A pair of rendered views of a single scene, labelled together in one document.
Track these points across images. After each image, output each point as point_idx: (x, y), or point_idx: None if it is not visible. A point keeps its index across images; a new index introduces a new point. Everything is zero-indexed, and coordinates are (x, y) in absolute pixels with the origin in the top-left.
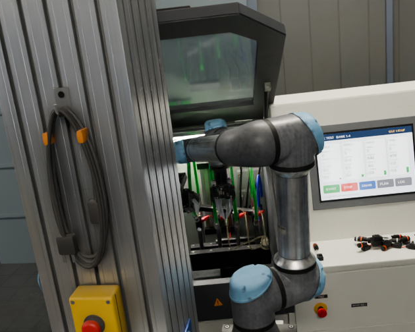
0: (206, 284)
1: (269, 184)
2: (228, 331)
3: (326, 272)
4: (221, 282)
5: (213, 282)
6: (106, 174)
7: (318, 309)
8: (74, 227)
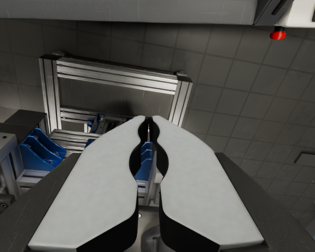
0: (89, 18)
1: None
2: (140, 221)
3: None
4: (122, 16)
5: (104, 12)
6: None
7: (275, 34)
8: None
